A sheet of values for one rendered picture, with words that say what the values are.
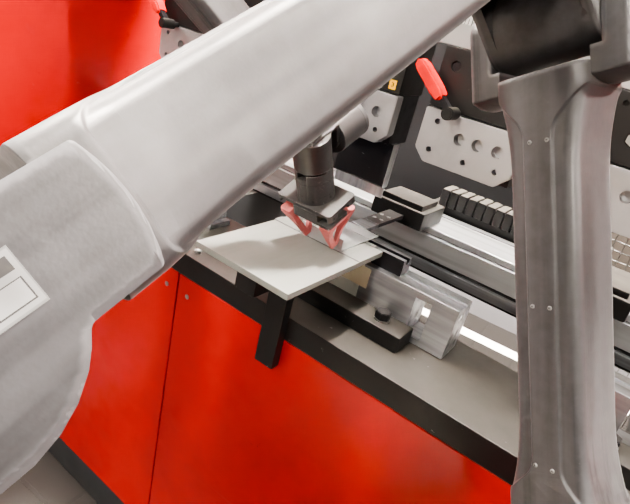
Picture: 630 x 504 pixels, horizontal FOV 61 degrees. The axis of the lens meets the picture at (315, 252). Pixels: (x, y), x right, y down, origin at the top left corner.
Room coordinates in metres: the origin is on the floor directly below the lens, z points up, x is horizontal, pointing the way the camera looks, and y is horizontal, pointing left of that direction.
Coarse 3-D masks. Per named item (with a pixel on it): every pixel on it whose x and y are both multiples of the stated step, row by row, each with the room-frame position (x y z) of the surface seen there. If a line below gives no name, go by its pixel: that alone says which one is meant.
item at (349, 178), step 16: (352, 144) 0.91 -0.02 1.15; (368, 144) 0.89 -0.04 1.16; (384, 144) 0.88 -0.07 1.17; (336, 160) 0.92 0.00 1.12; (352, 160) 0.90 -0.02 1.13; (368, 160) 0.89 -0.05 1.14; (384, 160) 0.87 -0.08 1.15; (336, 176) 0.92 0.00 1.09; (352, 176) 0.91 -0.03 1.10; (368, 176) 0.88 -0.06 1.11; (384, 176) 0.87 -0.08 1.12; (368, 192) 0.89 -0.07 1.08
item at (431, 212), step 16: (384, 192) 1.09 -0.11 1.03; (400, 192) 1.10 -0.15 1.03; (416, 192) 1.13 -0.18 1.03; (384, 208) 1.07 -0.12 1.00; (400, 208) 1.05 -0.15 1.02; (416, 208) 1.05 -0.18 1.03; (432, 208) 1.09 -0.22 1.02; (368, 224) 0.94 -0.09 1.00; (384, 224) 0.98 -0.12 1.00; (416, 224) 1.03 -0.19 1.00; (432, 224) 1.08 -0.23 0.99
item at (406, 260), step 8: (376, 240) 0.88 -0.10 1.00; (376, 248) 0.85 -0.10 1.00; (384, 248) 0.87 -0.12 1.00; (392, 248) 0.87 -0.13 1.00; (384, 256) 0.84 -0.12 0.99; (392, 256) 0.83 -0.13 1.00; (400, 256) 0.85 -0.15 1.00; (408, 256) 0.85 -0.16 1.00; (376, 264) 0.85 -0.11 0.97; (384, 264) 0.84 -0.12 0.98; (392, 264) 0.83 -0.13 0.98; (400, 264) 0.83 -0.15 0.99; (408, 264) 0.84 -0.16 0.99; (392, 272) 0.83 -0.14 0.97; (400, 272) 0.82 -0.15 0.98
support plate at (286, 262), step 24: (216, 240) 0.72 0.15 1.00; (240, 240) 0.74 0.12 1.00; (264, 240) 0.77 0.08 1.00; (288, 240) 0.79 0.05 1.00; (312, 240) 0.81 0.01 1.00; (240, 264) 0.67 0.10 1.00; (264, 264) 0.68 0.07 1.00; (288, 264) 0.70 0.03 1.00; (312, 264) 0.72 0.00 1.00; (336, 264) 0.74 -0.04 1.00; (360, 264) 0.78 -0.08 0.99; (288, 288) 0.63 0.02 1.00; (312, 288) 0.67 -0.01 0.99
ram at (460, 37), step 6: (462, 24) 0.81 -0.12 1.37; (456, 30) 0.81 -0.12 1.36; (462, 30) 0.81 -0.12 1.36; (468, 30) 0.80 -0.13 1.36; (450, 36) 0.82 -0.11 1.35; (456, 36) 0.81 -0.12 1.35; (462, 36) 0.81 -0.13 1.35; (468, 36) 0.80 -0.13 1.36; (444, 42) 0.82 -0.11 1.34; (450, 42) 0.81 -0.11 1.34; (456, 42) 0.81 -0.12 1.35; (462, 42) 0.81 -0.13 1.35; (468, 42) 0.80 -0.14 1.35; (468, 48) 0.80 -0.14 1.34; (552, 66) 0.74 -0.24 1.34; (624, 84) 0.70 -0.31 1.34
